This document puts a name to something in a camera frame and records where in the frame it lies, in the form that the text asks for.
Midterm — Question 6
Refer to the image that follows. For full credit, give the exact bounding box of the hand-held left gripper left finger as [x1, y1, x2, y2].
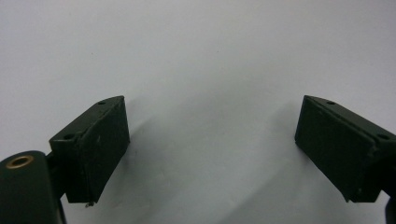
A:
[49, 95, 131, 208]

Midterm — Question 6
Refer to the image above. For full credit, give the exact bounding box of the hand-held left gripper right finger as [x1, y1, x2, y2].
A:
[294, 94, 396, 203]

